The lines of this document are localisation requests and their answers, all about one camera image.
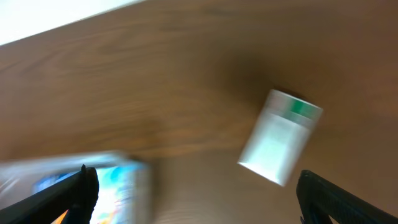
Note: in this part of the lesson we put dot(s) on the blue Kool Fever box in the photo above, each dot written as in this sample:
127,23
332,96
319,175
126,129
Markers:
124,188

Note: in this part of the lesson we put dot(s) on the white green medicine box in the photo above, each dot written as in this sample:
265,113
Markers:
279,136

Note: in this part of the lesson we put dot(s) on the clear plastic container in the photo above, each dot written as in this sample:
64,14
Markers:
12,173

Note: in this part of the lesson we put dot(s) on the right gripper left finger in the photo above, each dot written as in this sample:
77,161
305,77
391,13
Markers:
75,196

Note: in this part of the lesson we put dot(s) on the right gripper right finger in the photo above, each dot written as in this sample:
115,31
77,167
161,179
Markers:
321,202

